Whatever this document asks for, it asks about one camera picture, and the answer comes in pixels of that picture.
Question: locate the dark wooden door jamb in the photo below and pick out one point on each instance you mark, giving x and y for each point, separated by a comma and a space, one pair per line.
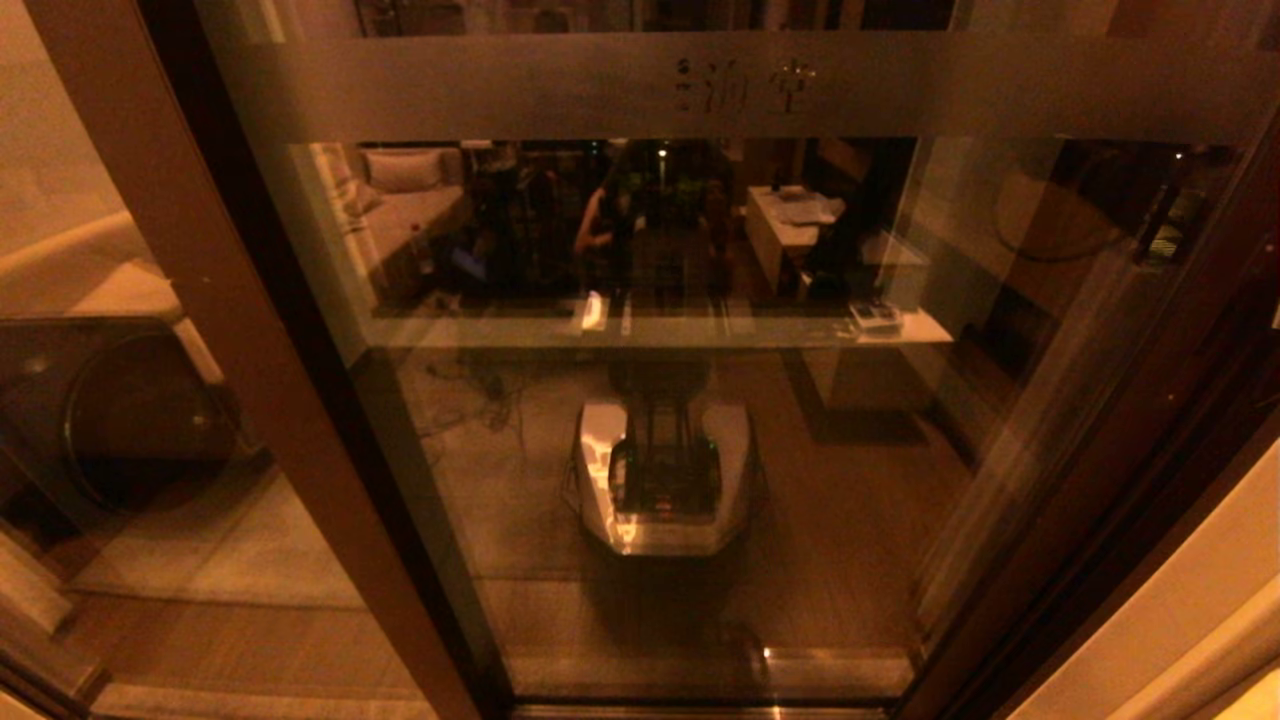
1130, 570

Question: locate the brown framed fixed glass panel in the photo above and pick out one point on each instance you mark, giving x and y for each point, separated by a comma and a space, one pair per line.
200, 300

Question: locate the brown framed sliding glass door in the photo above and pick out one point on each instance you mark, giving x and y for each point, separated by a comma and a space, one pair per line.
500, 90

